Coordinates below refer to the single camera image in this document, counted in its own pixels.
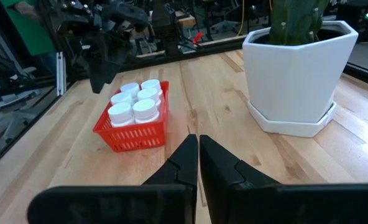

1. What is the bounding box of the red clamp handle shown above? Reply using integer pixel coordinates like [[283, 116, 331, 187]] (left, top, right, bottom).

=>
[[192, 32, 205, 45]]

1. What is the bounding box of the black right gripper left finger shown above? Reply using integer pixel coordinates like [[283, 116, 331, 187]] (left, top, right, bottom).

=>
[[27, 134, 200, 224]]

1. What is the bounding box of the red plastic basket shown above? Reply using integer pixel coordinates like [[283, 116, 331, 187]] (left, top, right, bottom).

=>
[[92, 80, 170, 153]]

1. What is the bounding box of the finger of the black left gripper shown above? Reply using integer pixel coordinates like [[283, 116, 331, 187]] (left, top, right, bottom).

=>
[[89, 60, 107, 94], [104, 58, 122, 84]]

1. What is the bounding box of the yellow cable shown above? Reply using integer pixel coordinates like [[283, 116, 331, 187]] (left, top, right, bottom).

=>
[[236, 0, 246, 37]]

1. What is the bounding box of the green cactus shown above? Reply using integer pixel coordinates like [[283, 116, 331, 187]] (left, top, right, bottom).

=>
[[268, 0, 330, 47]]

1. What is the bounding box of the person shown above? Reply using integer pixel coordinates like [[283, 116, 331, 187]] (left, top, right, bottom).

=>
[[0, 0, 58, 75]]

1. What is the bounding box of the silver aluminium extrusion bar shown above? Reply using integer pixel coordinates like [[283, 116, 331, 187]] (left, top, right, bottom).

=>
[[55, 51, 68, 97]]

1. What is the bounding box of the white pot saucer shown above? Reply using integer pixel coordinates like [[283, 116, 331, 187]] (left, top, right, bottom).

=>
[[246, 100, 338, 139]]

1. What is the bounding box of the white hexagonal plant pot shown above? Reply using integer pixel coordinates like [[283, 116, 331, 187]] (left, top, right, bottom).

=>
[[242, 20, 359, 124]]

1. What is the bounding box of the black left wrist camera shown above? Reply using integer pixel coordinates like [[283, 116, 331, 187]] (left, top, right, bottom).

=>
[[101, 2, 150, 32]]

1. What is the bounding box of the black computer with light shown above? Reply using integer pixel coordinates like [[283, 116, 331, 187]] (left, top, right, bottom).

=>
[[336, 0, 368, 44]]

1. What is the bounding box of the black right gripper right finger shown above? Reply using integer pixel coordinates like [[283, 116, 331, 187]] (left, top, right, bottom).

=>
[[199, 134, 368, 224]]

